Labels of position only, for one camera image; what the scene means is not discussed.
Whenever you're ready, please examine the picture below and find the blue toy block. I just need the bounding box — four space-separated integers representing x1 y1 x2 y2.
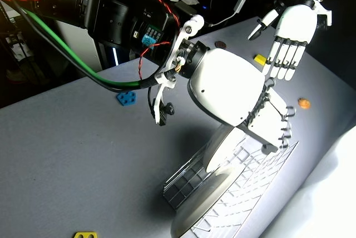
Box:
116 90 137 107

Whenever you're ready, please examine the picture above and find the small orange toy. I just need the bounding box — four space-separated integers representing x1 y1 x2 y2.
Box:
297 97 312 110

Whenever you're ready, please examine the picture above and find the white backdrop cloth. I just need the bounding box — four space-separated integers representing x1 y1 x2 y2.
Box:
258 126 356 238

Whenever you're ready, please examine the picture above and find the grey table cloth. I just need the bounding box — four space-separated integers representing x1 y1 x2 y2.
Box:
0 17 356 238

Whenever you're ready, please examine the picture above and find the metal wire dish rack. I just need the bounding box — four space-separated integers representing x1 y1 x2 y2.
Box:
161 137 300 238

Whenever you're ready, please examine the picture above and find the thick green cable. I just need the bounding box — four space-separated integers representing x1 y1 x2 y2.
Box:
22 8 147 90

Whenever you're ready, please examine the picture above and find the black power brick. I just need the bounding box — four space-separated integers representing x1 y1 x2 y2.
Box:
174 0 197 15

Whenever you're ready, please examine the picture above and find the yellow perforated toy block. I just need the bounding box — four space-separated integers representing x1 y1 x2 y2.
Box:
73 231 98 238

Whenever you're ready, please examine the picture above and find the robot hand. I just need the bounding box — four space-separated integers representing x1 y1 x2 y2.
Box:
247 0 319 82
186 47 298 155

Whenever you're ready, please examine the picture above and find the white round plate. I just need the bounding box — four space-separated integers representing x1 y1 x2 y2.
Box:
204 125 251 176
171 165 243 238

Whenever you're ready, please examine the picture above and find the small yellow toy block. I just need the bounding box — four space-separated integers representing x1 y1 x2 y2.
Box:
253 53 268 66

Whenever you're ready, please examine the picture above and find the white cable adapter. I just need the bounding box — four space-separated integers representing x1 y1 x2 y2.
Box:
233 0 253 15

